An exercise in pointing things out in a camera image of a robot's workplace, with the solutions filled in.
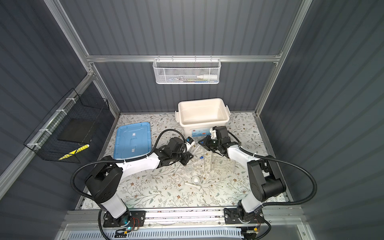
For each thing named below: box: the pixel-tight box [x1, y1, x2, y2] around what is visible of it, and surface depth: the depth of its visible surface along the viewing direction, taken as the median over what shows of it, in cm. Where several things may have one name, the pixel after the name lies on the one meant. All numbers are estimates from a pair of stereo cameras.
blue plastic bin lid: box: [113, 122, 152, 160], surface depth 107 cm
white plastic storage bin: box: [175, 97, 231, 138], surface depth 108 cm
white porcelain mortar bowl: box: [191, 176, 200, 185], surface depth 86 cm
